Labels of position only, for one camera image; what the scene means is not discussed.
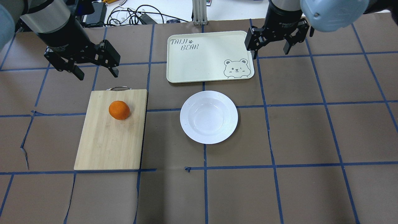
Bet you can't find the black power adapter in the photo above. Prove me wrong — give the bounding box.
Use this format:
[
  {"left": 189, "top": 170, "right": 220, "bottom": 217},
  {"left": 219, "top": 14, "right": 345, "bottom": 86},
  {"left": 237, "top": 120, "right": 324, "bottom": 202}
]
[{"left": 138, "top": 14, "right": 158, "bottom": 25}]

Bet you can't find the orange fruit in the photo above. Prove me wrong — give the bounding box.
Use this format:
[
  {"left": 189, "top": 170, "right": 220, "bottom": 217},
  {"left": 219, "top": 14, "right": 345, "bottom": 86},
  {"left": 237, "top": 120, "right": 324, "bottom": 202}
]
[{"left": 108, "top": 100, "right": 130, "bottom": 120}]

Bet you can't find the aluminium frame post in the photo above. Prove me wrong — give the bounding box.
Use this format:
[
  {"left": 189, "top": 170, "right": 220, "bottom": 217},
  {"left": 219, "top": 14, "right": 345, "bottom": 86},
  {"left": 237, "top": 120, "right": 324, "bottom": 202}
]
[{"left": 192, "top": 0, "right": 208, "bottom": 25}]

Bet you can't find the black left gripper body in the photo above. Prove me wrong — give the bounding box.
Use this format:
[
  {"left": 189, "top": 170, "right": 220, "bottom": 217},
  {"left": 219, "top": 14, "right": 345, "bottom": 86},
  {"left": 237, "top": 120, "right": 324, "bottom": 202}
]
[{"left": 37, "top": 16, "right": 95, "bottom": 65}]

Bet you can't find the white round plate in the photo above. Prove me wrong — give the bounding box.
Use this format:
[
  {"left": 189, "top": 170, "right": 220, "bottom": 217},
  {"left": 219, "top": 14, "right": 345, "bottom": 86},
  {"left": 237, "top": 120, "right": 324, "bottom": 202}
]
[{"left": 180, "top": 91, "right": 238, "bottom": 144}]

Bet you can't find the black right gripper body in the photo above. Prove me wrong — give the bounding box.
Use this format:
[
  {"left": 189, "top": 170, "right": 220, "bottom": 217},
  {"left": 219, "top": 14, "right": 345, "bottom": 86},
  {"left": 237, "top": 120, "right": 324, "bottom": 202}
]
[{"left": 263, "top": 0, "right": 302, "bottom": 42}]

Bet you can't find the black power brick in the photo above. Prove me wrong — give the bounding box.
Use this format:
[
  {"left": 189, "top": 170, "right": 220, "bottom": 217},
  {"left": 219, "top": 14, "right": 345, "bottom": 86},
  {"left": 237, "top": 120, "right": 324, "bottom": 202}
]
[{"left": 84, "top": 2, "right": 107, "bottom": 27}]

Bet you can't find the wooden cutting board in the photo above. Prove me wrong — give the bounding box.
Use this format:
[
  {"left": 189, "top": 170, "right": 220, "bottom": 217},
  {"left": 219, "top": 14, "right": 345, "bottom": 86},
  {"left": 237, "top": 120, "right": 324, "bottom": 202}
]
[{"left": 74, "top": 89, "right": 148, "bottom": 171}]

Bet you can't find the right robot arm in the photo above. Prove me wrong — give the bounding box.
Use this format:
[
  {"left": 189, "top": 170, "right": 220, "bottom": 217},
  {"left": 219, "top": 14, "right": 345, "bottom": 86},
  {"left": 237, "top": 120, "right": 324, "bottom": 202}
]
[{"left": 244, "top": 0, "right": 397, "bottom": 59}]

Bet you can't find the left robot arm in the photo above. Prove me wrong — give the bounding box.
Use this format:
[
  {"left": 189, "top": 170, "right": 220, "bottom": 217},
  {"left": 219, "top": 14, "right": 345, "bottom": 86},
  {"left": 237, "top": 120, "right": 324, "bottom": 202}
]
[{"left": 0, "top": 0, "right": 121, "bottom": 80}]

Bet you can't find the cream bear tray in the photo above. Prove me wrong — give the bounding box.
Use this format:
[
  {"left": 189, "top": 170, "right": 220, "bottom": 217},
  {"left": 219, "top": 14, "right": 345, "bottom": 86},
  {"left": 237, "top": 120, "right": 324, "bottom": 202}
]
[{"left": 166, "top": 30, "right": 255, "bottom": 83}]

